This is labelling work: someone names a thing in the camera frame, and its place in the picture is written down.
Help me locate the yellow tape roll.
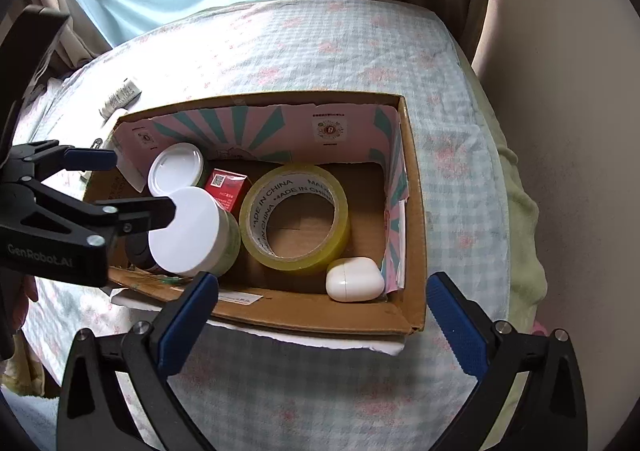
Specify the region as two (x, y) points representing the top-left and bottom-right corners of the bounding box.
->
(239, 163), (350, 275)

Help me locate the open cardboard box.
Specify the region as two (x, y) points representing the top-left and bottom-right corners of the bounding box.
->
(85, 92), (427, 337)

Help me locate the white pill bottle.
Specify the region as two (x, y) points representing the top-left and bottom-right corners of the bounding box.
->
(100, 78), (141, 121)

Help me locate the left brown curtain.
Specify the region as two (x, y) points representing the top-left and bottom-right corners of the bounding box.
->
(30, 0), (111, 69)

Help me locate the small black jar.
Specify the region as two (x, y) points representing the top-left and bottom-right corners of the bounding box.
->
(125, 232), (158, 271)

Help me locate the red small box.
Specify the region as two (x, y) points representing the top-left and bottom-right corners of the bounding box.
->
(204, 168), (252, 217)

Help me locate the checkered floral bed sheet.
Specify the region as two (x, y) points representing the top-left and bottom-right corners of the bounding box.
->
(14, 0), (549, 451)

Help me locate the white earbuds case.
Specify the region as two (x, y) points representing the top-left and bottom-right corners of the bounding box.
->
(326, 257), (385, 303)

